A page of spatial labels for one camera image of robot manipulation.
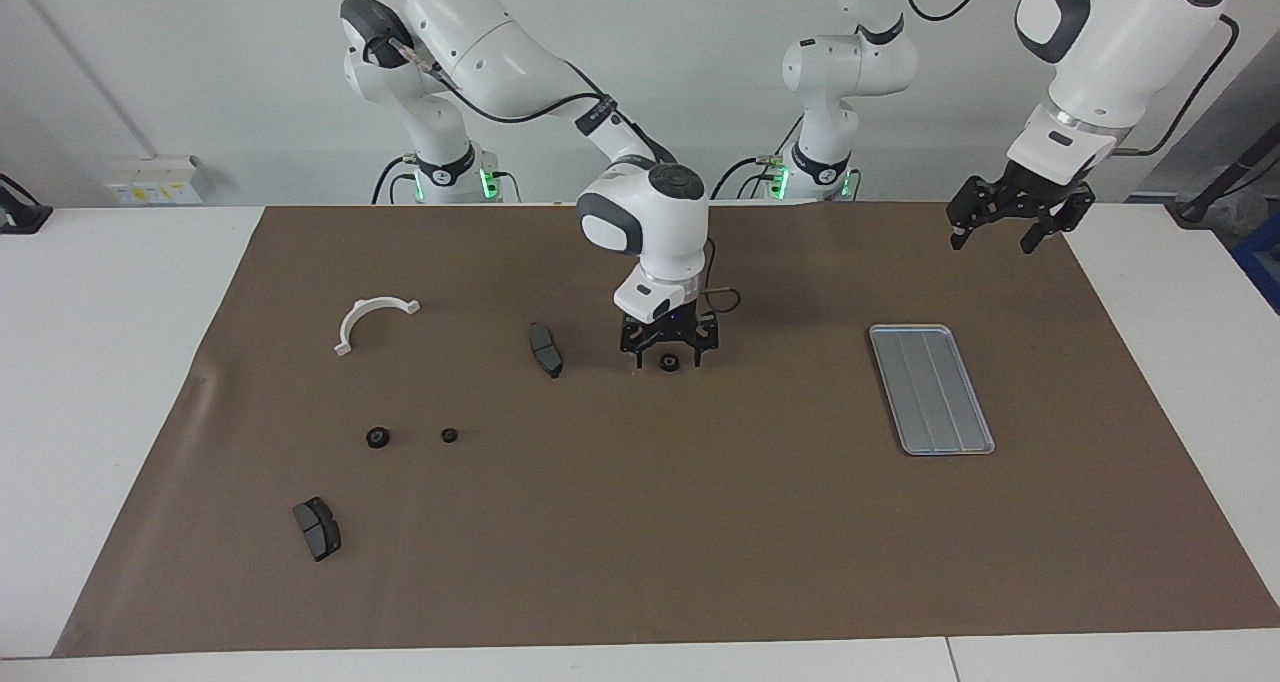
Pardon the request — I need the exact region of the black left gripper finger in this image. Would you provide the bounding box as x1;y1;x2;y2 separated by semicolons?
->
1021;187;1096;255
949;175;1001;251

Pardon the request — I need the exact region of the silver metal tray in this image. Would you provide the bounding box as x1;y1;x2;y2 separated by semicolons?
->
868;324;996;457

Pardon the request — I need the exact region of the grey brake pad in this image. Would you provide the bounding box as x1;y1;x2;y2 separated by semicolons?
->
527;322;565;380
292;497;343;563

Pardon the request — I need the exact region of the black stand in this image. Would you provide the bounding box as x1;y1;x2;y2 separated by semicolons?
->
1165;122;1280;228

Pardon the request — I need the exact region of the brown table mat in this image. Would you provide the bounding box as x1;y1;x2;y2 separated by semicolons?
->
52;202;1280;658

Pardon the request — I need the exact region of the blue crate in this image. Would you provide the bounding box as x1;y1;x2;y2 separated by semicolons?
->
1232;224;1280;313

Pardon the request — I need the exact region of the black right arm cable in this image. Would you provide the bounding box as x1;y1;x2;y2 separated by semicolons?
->
385;37;743;318

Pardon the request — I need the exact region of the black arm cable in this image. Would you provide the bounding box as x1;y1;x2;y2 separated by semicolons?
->
385;37;743;318
900;0;1243;158

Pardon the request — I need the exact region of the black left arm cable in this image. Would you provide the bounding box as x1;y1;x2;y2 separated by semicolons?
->
900;0;1243;158

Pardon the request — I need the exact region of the black left base cable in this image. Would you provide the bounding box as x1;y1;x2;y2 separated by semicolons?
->
712;155;791;201

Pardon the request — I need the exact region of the black base cable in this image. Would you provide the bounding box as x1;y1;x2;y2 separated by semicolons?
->
372;155;416;205
712;155;791;201

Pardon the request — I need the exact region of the white curved plastic bracket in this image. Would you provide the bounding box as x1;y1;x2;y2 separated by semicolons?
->
333;297;422;357

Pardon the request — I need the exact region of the black right base cable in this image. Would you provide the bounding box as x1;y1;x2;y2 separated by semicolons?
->
372;155;416;205

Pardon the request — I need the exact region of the white wall outlet box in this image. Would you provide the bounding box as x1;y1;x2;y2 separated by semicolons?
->
105;155;206;206

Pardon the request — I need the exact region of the black clamp mount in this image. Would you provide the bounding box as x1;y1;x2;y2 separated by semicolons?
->
0;174;53;235

